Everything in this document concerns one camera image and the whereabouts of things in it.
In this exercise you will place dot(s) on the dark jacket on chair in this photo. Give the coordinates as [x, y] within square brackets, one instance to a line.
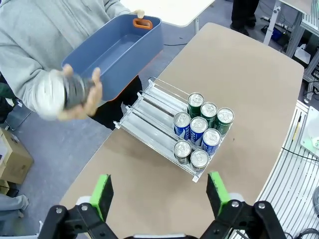
[6, 94]

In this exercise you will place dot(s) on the blue plastic basket orange trim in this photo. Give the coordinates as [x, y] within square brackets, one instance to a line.
[119, 49]

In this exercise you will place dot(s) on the white metal post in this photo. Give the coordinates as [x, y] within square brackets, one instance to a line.
[271, 22]

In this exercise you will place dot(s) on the yellow pencil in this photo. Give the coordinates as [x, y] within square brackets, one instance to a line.
[296, 127]

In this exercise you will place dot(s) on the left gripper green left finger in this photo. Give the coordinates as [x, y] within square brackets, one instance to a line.
[99, 199]

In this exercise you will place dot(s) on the black beverage can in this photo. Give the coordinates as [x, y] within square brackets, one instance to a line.
[199, 158]
[182, 148]
[74, 92]

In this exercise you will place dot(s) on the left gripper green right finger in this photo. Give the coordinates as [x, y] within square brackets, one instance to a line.
[219, 196]

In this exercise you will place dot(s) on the person's right forearm grey sleeve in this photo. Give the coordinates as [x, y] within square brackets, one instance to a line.
[30, 82]

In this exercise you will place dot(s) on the white slatted platform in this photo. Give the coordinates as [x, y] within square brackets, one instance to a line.
[294, 186]

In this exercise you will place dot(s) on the large cardboard box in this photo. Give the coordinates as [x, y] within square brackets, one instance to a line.
[15, 159]

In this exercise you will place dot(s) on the person in grey trousers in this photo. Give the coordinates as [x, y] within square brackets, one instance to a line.
[12, 206]

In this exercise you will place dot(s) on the white mounting plate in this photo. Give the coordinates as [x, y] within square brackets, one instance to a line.
[311, 132]

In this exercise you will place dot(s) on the person in black trousers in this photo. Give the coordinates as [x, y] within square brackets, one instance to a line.
[243, 12]

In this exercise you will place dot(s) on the aluminium profile frame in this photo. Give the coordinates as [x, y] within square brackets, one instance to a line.
[299, 27]

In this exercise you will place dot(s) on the person's left forearm grey sleeve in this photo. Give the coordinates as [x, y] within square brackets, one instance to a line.
[114, 8]

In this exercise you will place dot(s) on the green beverage can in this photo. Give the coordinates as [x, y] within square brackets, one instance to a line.
[196, 99]
[225, 115]
[208, 109]

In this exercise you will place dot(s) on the person's left hand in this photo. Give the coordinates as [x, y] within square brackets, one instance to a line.
[139, 13]

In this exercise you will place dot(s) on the person's right hand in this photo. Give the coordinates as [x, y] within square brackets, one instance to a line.
[97, 94]

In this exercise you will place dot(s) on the white table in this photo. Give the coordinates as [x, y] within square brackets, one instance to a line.
[174, 10]

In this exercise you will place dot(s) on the blue beverage can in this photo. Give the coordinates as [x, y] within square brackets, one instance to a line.
[211, 137]
[182, 119]
[198, 124]

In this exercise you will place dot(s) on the person in grey hoodie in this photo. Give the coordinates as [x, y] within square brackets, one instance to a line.
[37, 30]

